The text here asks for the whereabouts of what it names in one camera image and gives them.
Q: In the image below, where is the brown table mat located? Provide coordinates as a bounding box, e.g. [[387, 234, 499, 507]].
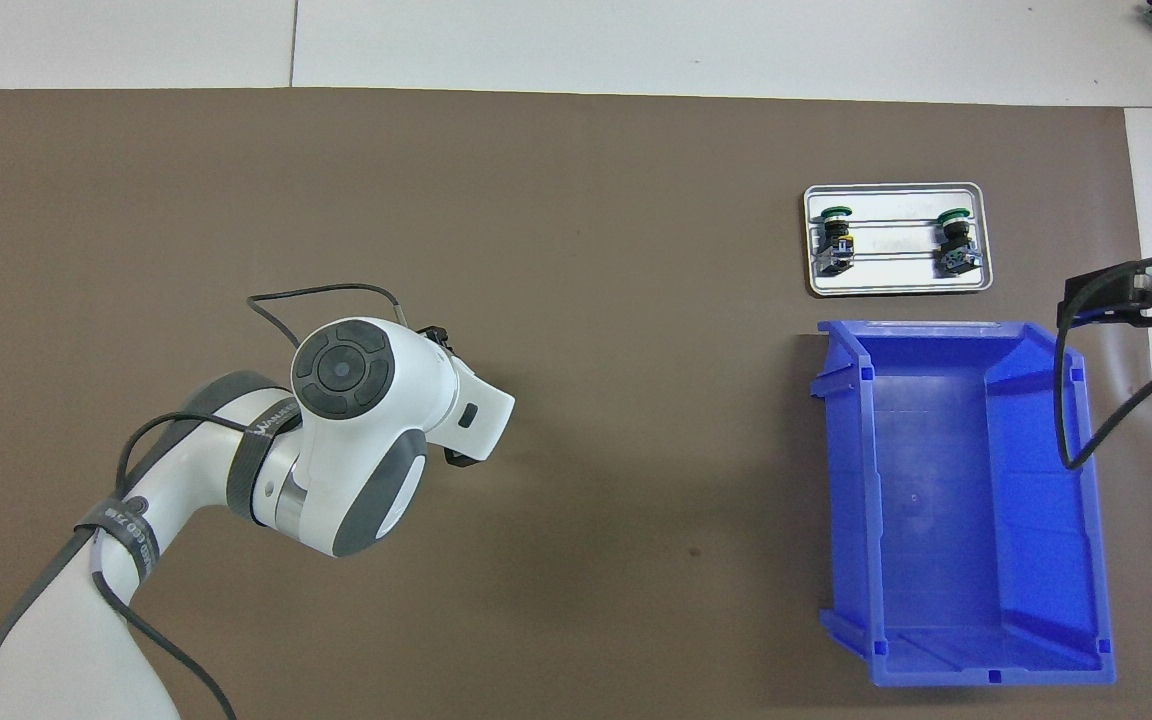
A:
[[0, 87, 1152, 720]]

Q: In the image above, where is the silver metal tray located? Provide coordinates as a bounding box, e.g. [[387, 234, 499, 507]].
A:
[[802, 182, 995, 299]]

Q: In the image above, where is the blue plastic storage bin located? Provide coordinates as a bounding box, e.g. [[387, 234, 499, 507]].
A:
[[809, 318, 1117, 689]]

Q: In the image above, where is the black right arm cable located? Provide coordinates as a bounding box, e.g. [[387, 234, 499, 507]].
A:
[[1054, 255, 1152, 471]]

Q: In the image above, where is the green push button switch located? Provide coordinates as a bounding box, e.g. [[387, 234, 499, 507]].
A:
[[934, 207, 984, 278], [814, 203, 855, 278]]

